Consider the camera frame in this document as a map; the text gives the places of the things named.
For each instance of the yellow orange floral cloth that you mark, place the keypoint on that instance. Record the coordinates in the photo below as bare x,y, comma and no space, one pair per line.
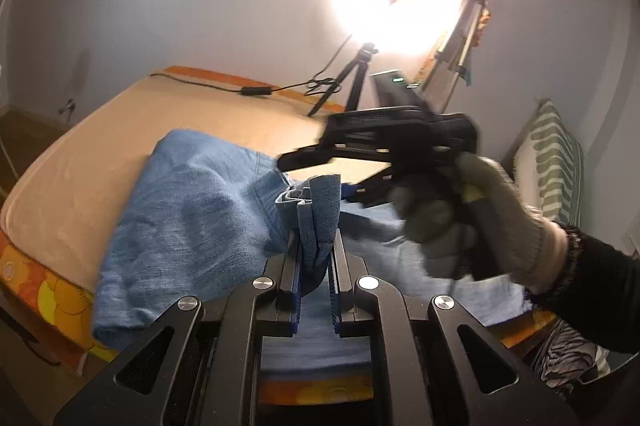
453,50

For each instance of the striped grey cloth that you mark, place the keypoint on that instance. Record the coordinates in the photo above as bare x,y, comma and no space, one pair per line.
565,358

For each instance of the light blue denim pants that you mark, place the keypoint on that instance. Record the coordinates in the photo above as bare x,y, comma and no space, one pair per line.
205,215

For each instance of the small black light tripod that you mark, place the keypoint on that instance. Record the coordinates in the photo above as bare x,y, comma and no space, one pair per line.
358,65

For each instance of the grey metal tripod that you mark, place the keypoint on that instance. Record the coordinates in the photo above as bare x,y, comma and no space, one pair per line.
439,88

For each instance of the black sleeved right forearm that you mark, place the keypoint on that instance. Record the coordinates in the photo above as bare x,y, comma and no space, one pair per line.
596,291

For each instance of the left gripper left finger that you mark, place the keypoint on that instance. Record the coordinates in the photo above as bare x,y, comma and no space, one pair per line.
289,286

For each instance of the right gloved hand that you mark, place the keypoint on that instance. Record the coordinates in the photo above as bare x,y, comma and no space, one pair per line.
494,235

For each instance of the orange floral bed sheet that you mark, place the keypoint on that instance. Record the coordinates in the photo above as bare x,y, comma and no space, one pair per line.
58,312

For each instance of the white green patterned pillow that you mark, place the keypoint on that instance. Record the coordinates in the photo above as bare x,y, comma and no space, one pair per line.
548,167

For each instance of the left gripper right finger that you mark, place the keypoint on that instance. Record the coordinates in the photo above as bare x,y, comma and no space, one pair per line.
341,287

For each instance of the tan blanket on bed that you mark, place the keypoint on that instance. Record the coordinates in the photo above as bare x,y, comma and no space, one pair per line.
66,205

